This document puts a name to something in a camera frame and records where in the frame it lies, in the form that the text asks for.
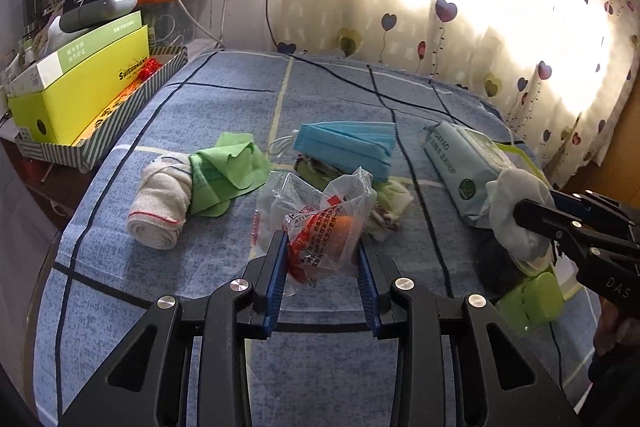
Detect blue plaid bed sheet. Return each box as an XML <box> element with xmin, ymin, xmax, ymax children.
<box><xmin>25</xmin><ymin>49</ymin><xmax>601</xmax><ymax>413</ymax></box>

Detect striped cardboard tray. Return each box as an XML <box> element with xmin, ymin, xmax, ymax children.
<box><xmin>14</xmin><ymin>46</ymin><xmax>190</xmax><ymax>170</ymax></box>

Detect red ornament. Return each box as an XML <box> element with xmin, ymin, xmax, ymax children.
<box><xmin>127</xmin><ymin>57</ymin><xmax>161</xmax><ymax>80</ymax></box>

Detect green white carton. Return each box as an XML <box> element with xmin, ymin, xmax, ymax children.
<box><xmin>7</xmin><ymin>9</ymin><xmax>143</xmax><ymax>98</ymax></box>

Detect white sock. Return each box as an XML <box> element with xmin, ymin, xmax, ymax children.
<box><xmin>482</xmin><ymin>168</ymin><xmax>556</xmax><ymax>263</ymax></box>

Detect wet wipes pack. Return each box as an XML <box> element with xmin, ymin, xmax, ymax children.
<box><xmin>422</xmin><ymin>121</ymin><xmax>521</xmax><ymax>228</ymax></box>

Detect rolled white towel red stripe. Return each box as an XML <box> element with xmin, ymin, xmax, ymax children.
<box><xmin>127</xmin><ymin>154</ymin><xmax>193</xmax><ymax>250</ymax></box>

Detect green microfibre cloth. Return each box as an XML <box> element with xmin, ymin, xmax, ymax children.
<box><xmin>189</xmin><ymin>133</ymin><xmax>271</xmax><ymax>218</ymax></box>

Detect grey oblong case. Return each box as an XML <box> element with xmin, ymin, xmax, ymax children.
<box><xmin>59</xmin><ymin>0</ymin><xmax>138</xmax><ymax>34</ymax></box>

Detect heart print curtain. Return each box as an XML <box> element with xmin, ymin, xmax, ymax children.
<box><xmin>277</xmin><ymin>0</ymin><xmax>640</xmax><ymax>178</ymax></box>

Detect lime green box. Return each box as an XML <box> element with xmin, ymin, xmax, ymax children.
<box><xmin>494</xmin><ymin>139</ymin><xmax>586</xmax><ymax>303</ymax></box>

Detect black cable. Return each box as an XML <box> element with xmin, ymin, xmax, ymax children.
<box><xmin>265</xmin><ymin>0</ymin><xmax>456</xmax><ymax>92</ymax></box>

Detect glass jar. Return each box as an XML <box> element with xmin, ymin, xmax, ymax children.
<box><xmin>21</xmin><ymin>0</ymin><xmax>43</xmax><ymax>40</ymax></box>

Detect clear jar dark contents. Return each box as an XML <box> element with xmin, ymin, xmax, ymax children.
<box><xmin>475</xmin><ymin>232</ymin><xmax>531</xmax><ymax>295</ymax></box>

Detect green plastic container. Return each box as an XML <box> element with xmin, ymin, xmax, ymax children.
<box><xmin>495</xmin><ymin>272</ymin><xmax>566</xmax><ymax>338</ymax></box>

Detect clear plastic bag red print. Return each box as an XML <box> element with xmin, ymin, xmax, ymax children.
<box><xmin>255</xmin><ymin>167</ymin><xmax>378</xmax><ymax>290</ymax></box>

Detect yellow file box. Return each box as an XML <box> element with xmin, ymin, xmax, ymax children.
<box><xmin>7</xmin><ymin>24</ymin><xmax>151</xmax><ymax>145</ymax></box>

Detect person's right hand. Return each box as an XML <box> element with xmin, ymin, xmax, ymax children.
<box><xmin>594</xmin><ymin>298</ymin><xmax>640</xmax><ymax>358</ymax></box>

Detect brown wooden cabinet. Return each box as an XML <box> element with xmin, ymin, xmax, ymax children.
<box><xmin>565</xmin><ymin>72</ymin><xmax>640</xmax><ymax>202</ymax></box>

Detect green woven cloth red trim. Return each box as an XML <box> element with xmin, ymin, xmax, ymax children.
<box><xmin>294</xmin><ymin>156</ymin><xmax>415</xmax><ymax>242</ymax></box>

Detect stack of blue face masks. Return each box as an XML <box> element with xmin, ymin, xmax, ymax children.
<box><xmin>267</xmin><ymin>122</ymin><xmax>396</xmax><ymax>182</ymax></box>

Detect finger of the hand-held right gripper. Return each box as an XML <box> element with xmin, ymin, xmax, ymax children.
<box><xmin>512</xmin><ymin>198</ymin><xmax>594</xmax><ymax>259</ymax></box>
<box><xmin>549</xmin><ymin>189</ymin><xmax>640</xmax><ymax>249</ymax></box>

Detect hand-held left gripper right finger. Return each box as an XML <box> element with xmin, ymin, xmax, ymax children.
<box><xmin>356</xmin><ymin>243</ymin><xmax>583</xmax><ymax>427</ymax></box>

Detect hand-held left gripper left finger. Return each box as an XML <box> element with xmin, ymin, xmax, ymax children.
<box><xmin>59</xmin><ymin>229</ymin><xmax>291</xmax><ymax>427</ymax></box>

